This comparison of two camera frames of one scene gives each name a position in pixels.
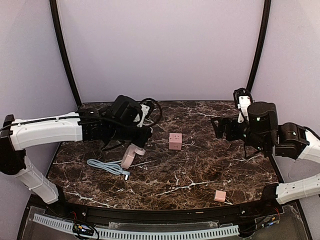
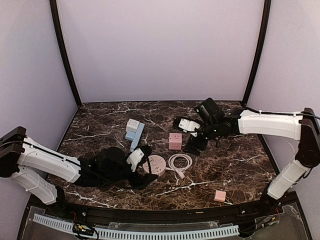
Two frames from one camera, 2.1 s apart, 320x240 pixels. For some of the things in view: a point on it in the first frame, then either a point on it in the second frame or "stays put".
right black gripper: [225, 127] → [200, 136]
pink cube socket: [175, 141] stays put
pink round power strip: [129, 154] → [157, 164]
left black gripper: [144, 135] → [136, 175]
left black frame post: [54, 5] stays put
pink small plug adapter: [220, 196] stays put
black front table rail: [105, 214] stays put
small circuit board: [83, 229] stays put
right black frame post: [265, 27] stays put
